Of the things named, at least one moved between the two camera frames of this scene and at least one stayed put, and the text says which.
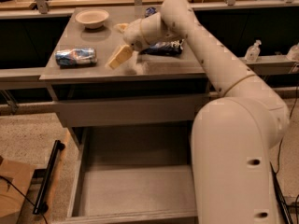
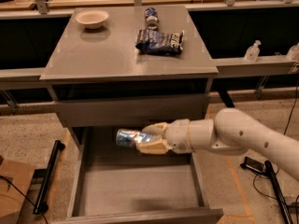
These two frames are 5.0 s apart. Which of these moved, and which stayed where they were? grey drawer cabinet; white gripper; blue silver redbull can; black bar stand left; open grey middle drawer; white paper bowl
Moved: white gripper; blue silver redbull can
Stayed: open grey middle drawer; black bar stand left; grey drawer cabinet; white paper bowl
